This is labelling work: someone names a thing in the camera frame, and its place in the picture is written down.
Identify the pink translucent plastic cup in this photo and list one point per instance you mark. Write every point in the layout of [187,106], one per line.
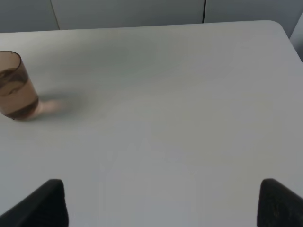
[18,98]

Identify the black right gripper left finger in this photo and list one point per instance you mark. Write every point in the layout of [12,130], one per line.
[45,207]

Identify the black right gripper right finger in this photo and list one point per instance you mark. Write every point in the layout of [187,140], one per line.
[278,206]

